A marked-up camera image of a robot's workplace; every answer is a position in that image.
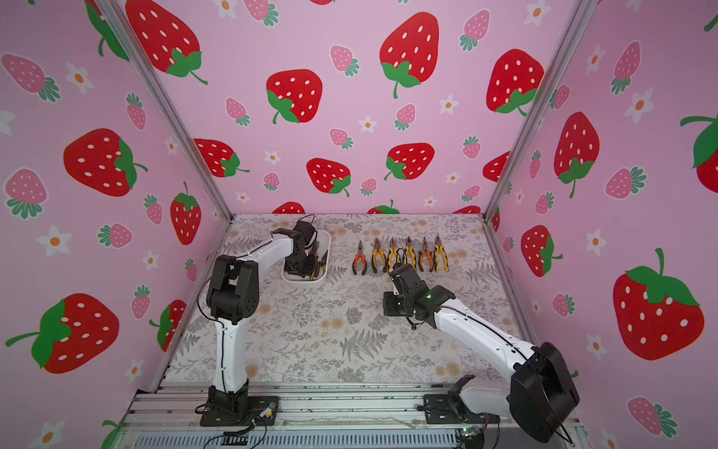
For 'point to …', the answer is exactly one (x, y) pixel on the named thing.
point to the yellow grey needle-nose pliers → (323, 264)
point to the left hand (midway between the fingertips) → (309, 272)
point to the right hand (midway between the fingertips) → (390, 300)
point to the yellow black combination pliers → (438, 249)
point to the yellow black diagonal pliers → (377, 250)
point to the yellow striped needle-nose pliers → (391, 252)
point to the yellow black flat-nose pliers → (409, 248)
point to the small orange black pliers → (357, 257)
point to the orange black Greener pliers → (422, 254)
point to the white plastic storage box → (323, 240)
